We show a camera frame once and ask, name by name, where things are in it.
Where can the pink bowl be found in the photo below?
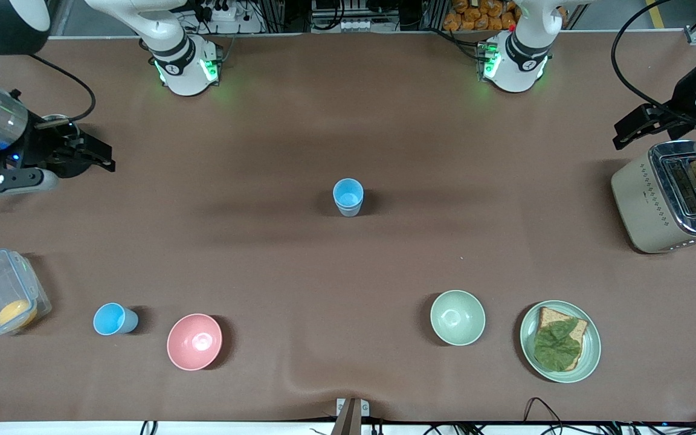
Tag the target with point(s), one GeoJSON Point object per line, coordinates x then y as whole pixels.
{"type": "Point", "coordinates": [194, 342]}

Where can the green lettuce leaf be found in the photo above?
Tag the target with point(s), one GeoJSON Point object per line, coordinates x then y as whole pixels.
{"type": "Point", "coordinates": [556, 345]}

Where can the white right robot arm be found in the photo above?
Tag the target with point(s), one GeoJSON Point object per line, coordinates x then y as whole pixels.
{"type": "Point", "coordinates": [179, 57]}

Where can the pale green bowl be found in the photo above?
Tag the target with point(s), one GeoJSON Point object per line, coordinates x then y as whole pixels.
{"type": "Point", "coordinates": [457, 318]}

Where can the white long power strip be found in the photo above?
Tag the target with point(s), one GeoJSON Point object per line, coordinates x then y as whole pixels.
{"type": "Point", "coordinates": [369, 25]}

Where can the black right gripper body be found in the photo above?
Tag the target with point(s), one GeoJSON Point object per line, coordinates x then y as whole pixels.
{"type": "Point", "coordinates": [44, 151]}

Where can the plain blue plastic cup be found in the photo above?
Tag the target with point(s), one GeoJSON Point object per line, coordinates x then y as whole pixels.
{"type": "Point", "coordinates": [348, 192]}
{"type": "Point", "coordinates": [111, 319]}

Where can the brown bread slice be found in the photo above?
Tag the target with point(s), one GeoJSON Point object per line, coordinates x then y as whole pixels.
{"type": "Point", "coordinates": [556, 315]}

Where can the pale green plate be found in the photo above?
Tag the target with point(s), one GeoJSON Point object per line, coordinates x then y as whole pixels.
{"type": "Point", "coordinates": [592, 347]}

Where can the orange round food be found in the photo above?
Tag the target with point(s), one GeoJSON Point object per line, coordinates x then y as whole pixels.
{"type": "Point", "coordinates": [14, 313]}

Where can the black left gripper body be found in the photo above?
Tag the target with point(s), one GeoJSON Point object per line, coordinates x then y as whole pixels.
{"type": "Point", "coordinates": [680, 104]}

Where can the beige and chrome toaster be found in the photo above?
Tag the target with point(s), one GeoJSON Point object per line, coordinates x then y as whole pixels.
{"type": "Point", "coordinates": [638, 205]}

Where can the orange snack bag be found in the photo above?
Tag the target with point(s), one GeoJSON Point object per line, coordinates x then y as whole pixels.
{"type": "Point", "coordinates": [481, 17]}

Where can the metal table bracket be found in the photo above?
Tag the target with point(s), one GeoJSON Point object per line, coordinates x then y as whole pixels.
{"type": "Point", "coordinates": [351, 414]}

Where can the grey-blue plastic cup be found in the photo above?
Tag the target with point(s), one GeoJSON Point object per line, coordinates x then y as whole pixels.
{"type": "Point", "coordinates": [348, 212]}

